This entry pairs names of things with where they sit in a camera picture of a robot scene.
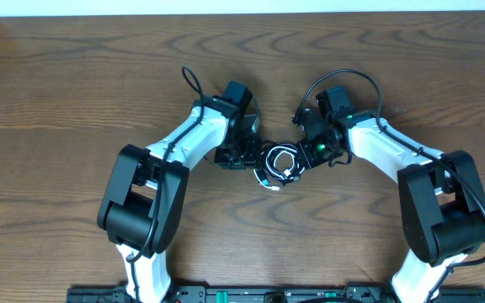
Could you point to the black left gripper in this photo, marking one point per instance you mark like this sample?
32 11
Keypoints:
252 161

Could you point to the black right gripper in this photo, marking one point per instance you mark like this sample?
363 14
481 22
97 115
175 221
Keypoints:
308 158

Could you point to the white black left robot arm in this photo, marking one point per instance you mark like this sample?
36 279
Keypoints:
142 205

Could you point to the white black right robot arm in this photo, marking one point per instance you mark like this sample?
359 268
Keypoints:
442 199

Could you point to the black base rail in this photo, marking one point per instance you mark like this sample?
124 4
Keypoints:
200 294

